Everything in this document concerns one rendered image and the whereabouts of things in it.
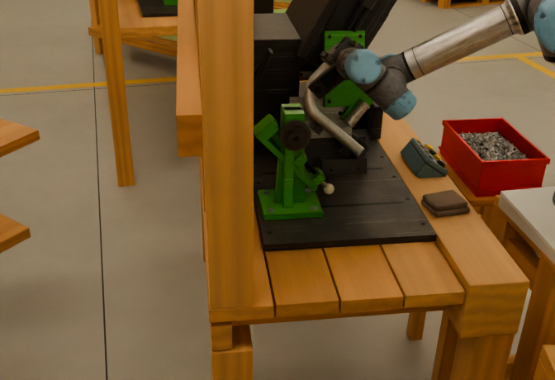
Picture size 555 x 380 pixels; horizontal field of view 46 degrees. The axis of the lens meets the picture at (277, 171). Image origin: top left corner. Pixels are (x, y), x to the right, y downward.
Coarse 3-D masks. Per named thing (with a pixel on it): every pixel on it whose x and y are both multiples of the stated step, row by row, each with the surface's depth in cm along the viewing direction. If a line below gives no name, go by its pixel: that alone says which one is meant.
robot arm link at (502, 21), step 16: (512, 0) 146; (528, 0) 143; (480, 16) 151; (496, 16) 148; (512, 16) 146; (448, 32) 153; (464, 32) 151; (480, 32) 149; (496, 32) 148; (512, 32) 149; (528, 32) 149; (416, 48) 156; (432, 48) 154; (448, 48) 152; (464, 48) 151; (480, 48) 152; (384, 64) 158; (400, 64) 157; (416, 64) 155; (432, 64) 155
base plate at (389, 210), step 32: (256, 160) 190; (384, 160) 191; (256, 192) 173; (320, 192) 174; (352, 192) 174; (384, 192) 174; (288, 224) 159; (320, 224) 160; (352, 224) 160; (384, 224) 160; (416, 224) 161
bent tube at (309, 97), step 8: (320, 72) 176; (312, 80) 177; (304, 96) 178; (312, 96) 177; (312, 104) 177; (312, 112) 177; (320, 112) 177; (320, 120) 177; (328, 120) 177; (328, 128) 176; (336, 128) 176; (336, 136) 176; (344, 136) 175; (344, 144) 176; (352, 144) 175; (352, 152) 176; (360, 152) 174
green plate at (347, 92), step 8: (328, 32) 178; (336, 32) 178; (344, 32) 178; (352, 32) 179; (360, 32) 179; (328, 40) 178; (336, 40) 179; (360, 40) 179; (328, 48) 179; (344, 80) 181; (336, 88) 181; (344, 88) 182; (352, 88) 182; (328, 96) 182; (336, 96) 182; (344, 96) 182; (352, 96) 183; (328, 104) 182; (336, 104) 182; (344, 104) 183
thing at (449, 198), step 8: (440, 192) 169; (448, 192) 169; (456, 192) 169; (424, 200) 168; (432, 200) 165; (440, 200) 165; (448, 200) 165; (456, 200) 165; (464, 200) 166; (432, 208) 165; (440, 208) 163; (448, 208) 164; (456, 208) 165; (464, 208) 165; (440, 216) 163
